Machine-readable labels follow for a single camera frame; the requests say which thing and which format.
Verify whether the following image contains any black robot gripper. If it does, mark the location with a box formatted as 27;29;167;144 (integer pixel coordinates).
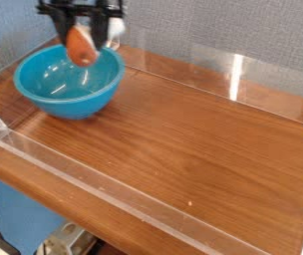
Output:
38;0;126;50

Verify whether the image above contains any clear acrylic barrier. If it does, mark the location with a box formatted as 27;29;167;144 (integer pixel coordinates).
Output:
119;23;303;124
0;119;270;255

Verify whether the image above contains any clear acrylic corner bracket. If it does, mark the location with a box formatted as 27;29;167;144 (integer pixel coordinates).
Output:
107;37;122;51

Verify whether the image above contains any brown and white toy mushroom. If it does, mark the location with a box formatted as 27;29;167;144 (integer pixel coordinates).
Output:
66;17;129;68

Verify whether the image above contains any clear acrylic barrier back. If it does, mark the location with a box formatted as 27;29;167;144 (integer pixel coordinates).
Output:
119;23;303;124

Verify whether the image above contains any clear acrylic barrier front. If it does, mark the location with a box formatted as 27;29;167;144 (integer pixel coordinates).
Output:
0;119;270;255

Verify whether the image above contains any blue bowl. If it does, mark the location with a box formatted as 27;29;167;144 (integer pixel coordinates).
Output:
14;44;126;120

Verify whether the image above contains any white device under table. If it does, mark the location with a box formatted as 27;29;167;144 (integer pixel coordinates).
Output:
35;221;98;255

